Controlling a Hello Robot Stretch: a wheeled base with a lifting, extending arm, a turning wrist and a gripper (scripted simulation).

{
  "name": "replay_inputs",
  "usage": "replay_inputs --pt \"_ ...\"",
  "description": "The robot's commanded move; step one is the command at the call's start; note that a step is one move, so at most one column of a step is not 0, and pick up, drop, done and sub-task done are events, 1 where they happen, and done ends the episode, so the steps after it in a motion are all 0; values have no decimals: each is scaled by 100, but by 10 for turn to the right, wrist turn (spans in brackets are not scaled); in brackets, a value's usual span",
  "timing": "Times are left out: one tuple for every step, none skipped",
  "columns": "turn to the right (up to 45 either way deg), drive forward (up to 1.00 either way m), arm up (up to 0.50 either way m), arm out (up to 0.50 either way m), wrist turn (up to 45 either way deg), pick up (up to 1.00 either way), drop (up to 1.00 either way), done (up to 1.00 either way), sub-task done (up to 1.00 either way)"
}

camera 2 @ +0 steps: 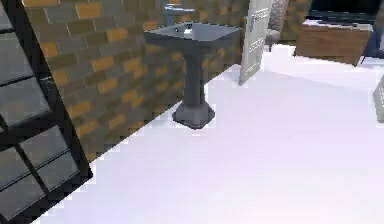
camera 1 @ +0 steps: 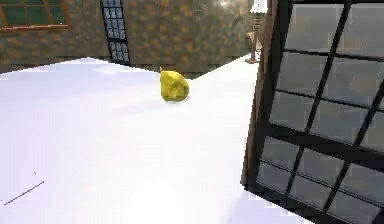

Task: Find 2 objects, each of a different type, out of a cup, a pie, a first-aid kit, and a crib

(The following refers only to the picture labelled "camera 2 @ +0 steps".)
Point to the brown wooden cabinet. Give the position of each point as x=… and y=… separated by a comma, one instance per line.
x=330, y=41

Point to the grey pedestal sink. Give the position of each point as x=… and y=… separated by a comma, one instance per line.
x=194, y=66

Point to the black framed glass shower door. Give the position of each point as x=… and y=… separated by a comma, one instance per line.
x=30, y=110

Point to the white panelled room door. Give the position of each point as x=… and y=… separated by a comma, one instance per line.
x=255, y=40

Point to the grey quilted chair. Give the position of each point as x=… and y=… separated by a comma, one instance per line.
x=276, y=20

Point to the black television set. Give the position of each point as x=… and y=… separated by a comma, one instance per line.
x=345, y=11

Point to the blue wall shelf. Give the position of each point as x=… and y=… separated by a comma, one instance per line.
x=176, y=10

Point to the silver sink faucet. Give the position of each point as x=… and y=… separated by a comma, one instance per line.
x=188, y=29

